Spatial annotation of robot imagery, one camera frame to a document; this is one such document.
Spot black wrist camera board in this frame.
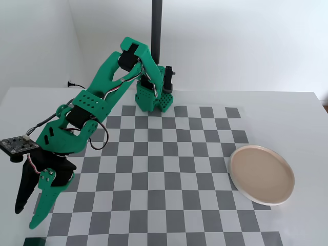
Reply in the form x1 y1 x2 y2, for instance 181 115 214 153
0 136 39 162

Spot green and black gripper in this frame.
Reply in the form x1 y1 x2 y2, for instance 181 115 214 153
14 119 98 230

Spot black vertical pole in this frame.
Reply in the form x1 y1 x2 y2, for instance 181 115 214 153
151 0 163 65

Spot grey checkerboard mat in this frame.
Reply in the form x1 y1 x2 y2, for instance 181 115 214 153
33 104 284 246

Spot black wall plug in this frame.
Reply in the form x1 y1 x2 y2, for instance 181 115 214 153
67 80 88 90

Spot beige round plate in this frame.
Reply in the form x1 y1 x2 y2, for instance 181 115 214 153
229 145 295 206

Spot dark green dice cube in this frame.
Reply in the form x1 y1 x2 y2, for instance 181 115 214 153
23 237 47 246

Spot black camera cable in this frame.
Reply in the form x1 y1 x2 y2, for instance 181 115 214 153
25 101 75 139

